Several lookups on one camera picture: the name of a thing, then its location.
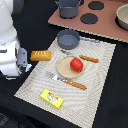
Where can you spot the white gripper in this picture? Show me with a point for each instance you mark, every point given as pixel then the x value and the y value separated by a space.
pixel 13 60

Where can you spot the orange bread loaf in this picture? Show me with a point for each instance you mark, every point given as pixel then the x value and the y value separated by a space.
pixel 44 55

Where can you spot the grey saucepan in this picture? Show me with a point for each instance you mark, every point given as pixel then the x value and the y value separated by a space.
pixel 69 39

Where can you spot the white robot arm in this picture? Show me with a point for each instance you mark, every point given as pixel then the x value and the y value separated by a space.
pixel 8 32

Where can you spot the round wooden plate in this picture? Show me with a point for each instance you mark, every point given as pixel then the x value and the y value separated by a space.
pixel 64 69

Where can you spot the yellow butter box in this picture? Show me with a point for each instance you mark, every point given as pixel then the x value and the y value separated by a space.
pixel 52 98

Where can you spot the red tomato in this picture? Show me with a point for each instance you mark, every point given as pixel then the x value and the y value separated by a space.
pixel 76 64

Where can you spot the grey cooking pot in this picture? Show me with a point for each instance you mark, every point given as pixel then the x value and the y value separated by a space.
pixel 68 8

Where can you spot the woven beige placemat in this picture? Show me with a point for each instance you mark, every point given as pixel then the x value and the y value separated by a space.
pixel 79 105

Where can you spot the pink toy stove board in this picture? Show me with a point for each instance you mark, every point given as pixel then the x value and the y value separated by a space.
pixel 104 27

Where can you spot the beige bowl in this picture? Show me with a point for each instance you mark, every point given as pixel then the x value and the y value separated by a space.
pixel 122 15

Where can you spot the wooden handled knife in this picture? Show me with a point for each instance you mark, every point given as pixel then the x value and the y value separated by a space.
pixel 81 56

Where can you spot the wooden handled fork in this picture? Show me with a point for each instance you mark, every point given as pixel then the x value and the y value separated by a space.
pixel 67 81

